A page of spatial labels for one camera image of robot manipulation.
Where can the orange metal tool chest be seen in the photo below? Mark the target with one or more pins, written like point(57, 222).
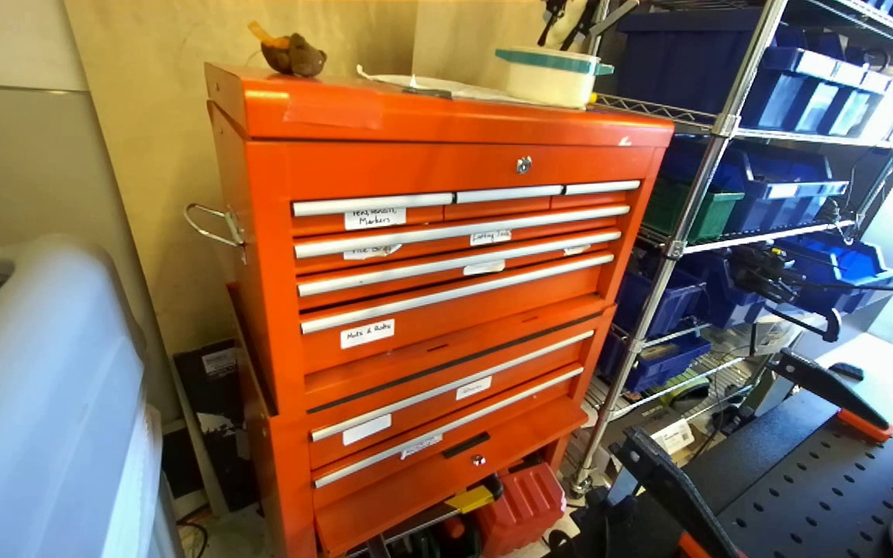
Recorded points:
point(436, 311)

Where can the flat white tray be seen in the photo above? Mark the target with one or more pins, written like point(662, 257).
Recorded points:
point(418, 83)

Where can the yellow small tool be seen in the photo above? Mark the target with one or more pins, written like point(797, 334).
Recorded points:
point(474, 500)

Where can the blue plastic storage bin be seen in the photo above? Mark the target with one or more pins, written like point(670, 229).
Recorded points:
point(845, 265)
point(659, 362)
point(790, 196)
point(813, 95)

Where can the white container teal lid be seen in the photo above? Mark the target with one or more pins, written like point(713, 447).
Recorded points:
point(551, 79)

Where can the red plastic case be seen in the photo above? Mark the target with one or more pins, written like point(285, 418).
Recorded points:
point(522, 506)

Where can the green plastic storage bin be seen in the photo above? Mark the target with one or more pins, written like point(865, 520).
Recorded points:
point(700, 213)

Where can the black flat box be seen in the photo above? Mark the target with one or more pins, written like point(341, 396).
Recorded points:
point(215, 422)

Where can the dark blue large bin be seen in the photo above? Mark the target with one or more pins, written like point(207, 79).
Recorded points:
point(673, 57)

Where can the black hand tool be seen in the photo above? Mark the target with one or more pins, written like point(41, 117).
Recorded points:
point(797, 295)

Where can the black perforated table plate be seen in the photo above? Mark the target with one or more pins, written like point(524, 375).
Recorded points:
point(808, 497)

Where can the white plastic bin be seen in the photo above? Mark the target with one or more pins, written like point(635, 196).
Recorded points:
point(45, 414)

